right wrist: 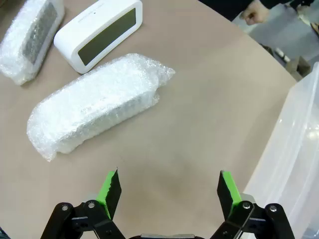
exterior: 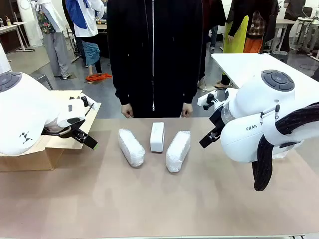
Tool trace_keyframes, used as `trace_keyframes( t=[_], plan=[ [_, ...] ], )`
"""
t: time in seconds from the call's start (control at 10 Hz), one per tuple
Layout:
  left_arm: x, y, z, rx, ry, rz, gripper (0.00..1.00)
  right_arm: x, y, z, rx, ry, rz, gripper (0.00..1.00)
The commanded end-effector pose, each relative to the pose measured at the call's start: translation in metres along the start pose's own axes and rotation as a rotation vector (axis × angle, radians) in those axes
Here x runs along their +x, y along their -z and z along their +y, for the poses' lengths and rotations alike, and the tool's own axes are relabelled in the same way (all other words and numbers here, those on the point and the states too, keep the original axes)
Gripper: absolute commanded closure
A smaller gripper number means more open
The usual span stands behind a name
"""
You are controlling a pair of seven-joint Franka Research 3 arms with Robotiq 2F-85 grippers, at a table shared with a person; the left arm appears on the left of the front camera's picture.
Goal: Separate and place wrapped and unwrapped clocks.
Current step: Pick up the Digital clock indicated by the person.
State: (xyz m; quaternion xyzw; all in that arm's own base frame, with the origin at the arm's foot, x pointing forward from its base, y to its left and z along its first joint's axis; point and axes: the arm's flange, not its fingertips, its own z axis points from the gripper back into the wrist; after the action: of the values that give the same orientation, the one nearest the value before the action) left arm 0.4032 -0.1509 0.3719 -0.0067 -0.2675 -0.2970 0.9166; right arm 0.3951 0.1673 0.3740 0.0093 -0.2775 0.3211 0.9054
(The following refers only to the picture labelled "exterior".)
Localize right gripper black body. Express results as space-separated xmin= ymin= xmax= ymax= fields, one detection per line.
xmin=208 ymin=109 xmax=226 ymax=140

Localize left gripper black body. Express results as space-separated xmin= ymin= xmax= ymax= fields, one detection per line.
xmin=62 ymin=126 xmax=88 ymax=143

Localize bubble-wrapped white clock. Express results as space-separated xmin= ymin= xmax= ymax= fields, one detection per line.
xmin=118 ymin=128 xmax=146 ymax=167
xmin=165 ymin=130 xmax=192 ymax=174

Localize unwrapped white clock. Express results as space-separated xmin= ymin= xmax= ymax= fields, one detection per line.
xmin=150 ymin=121 xmax=165 ymax=153

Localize person's left forearm black sleeve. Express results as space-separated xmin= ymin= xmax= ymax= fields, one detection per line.
xmin=182 ymin=59 xmax=203 ymax=105

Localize person's right forearm black sleeve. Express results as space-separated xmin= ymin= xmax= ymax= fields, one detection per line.
xmin=112 ymin=59 xmax=133 ymax=107

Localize person's left hand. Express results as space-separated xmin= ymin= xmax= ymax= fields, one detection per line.
xmin=181 ymin=103 xmax=194 ymax=118

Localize person's right hand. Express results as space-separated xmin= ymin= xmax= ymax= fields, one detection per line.
xmin=121 ymin=104 xmax=133 ymax=119

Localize open cardboard box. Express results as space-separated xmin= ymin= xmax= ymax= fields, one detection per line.
xmin=0 ymin=89 xmax=102 ymax=172

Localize orange cloth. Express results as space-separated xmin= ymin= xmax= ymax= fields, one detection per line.
xmin=85 ymin=72 xmax=113 ymax=82

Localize grey metal stool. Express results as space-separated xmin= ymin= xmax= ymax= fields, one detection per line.
xmin=28 ymin=73 xmax=54 ymax=91

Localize figure floral shirt grey trousers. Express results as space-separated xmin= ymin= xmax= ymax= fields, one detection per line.
xmin=34 ymin=0 xmax=73 ymax=80

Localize person in orange trousers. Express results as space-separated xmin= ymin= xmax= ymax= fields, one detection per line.
xmin=243 ymin=9 xmax=266 ymax=53

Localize person in yellow apron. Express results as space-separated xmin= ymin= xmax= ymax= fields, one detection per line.
xmin=214 ymin=0 xmax=250 ymax=89

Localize person in black zip jacket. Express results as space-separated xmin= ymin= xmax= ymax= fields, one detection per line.
xmin=106 ymin=0 xmax=204 ymax=119

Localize person in white blue jacket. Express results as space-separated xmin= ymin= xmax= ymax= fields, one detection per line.
xmin=65 ymin=0 xmax=105 ymax=75

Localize white standing panel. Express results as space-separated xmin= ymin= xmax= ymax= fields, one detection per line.
xmin=18 ymin=0 xmax=44 ymax=47

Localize grey desk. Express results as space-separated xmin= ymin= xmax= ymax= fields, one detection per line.
xmin=273 ymin=18 xmax=300 ymax=54

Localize person in black trousers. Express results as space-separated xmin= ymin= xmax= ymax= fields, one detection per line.
xmin=281 ymin=0 xmax=307 ymax=53

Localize white-topped desk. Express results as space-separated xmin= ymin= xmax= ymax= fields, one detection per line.
xmin=0 ymin=21 xmax=35 ymax=53

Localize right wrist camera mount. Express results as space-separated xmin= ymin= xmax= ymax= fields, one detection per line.
xmin=197 ymin=91 xmax=220 ymax=110

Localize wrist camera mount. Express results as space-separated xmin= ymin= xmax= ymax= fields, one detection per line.
xmin=68 ymin=95 xmax=97 ymax=117
xmin=197 ymin=91 xmax=220 ymax=110

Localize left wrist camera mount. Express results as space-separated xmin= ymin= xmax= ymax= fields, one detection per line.
xmin=68 ymin=95 xmax=97 ymax=117

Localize black braided cable sleeve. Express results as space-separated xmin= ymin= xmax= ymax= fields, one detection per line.
xmin=251 ymin=102 xmax=319 ymax=192

